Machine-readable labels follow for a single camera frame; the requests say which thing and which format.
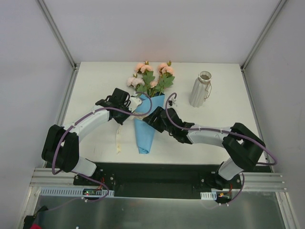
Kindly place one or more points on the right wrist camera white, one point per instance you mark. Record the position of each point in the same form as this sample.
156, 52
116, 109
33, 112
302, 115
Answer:
172, 102

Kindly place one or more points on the left aluminium frame post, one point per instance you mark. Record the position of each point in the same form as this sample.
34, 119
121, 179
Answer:
56, 32

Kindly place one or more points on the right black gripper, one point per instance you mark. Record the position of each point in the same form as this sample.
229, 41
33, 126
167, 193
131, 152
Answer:
157, 118

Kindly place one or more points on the red black object corner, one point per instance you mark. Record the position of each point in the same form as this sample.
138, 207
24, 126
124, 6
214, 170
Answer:
28, 222

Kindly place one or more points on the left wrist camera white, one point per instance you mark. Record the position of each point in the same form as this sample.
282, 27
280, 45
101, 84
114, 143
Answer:
135, 101

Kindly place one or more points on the right white cable duct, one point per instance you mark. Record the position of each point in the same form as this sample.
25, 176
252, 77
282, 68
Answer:
208, 195

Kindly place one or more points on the left white cable duct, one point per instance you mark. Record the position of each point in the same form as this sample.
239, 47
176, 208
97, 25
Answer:
75, 192

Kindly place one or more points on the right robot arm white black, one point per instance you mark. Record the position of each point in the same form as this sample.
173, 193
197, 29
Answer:
241, 144

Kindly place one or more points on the white cable duct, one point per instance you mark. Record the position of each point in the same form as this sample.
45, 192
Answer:
208, 195
75, 192

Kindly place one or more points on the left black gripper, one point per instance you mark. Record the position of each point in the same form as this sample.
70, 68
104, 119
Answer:
128, 110

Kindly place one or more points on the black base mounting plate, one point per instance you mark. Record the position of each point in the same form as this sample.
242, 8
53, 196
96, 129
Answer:
159, 181

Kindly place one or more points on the aluminium frame post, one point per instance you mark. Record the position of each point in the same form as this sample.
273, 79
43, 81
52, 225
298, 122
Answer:
267, 27
56, 32

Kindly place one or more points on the right aluminium frame post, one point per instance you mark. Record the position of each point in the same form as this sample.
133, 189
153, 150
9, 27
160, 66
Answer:
267, 27

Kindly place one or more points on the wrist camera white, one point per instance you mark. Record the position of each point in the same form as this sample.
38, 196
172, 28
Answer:
172, 102
135, 101

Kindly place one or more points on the blue wrapping paper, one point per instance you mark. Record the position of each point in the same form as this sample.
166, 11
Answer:
143, 132

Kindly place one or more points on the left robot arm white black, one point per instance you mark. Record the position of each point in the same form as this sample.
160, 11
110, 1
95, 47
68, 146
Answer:
61, 148

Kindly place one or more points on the white ribbed ceramic vase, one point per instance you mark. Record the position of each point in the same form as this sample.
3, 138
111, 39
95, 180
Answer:
201, 89

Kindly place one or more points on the pink flower stem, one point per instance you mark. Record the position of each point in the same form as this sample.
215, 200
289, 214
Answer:
166, 77
137, 82
147, 70

